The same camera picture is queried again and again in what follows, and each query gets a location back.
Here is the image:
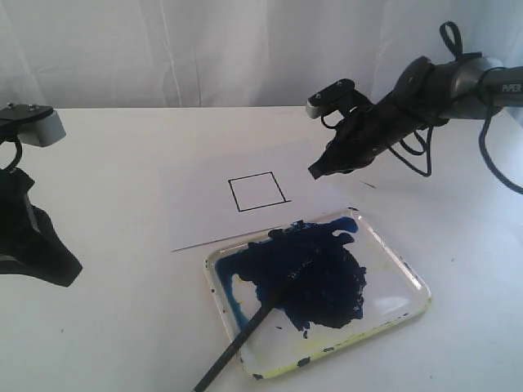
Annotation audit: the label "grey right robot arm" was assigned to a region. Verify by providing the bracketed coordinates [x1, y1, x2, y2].
[306, 52, 522, 179]

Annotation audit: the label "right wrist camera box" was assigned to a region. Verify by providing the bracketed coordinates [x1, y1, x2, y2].
[306, 78, 355, 119]

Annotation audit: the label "white paint tray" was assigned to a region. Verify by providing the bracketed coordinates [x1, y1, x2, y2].
[205, 209, 431, 380]

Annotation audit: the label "white curtain backdrop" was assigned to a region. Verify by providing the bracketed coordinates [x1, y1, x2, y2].
[1, 1, 522, 108]

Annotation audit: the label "white paper sheet with square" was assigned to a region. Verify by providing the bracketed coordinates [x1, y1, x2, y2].
[161, 141, 349, 250]

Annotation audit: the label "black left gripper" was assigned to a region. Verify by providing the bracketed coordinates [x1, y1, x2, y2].
[1, 168, 83, 287]

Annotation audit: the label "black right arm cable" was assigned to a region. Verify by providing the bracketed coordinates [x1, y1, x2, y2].
[318, 20, 523, 195]

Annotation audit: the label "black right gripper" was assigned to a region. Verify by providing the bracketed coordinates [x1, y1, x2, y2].
[308, 95, 413, 180]

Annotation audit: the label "black paintbrush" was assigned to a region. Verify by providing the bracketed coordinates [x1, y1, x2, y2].
[190, 256, 320, 392]

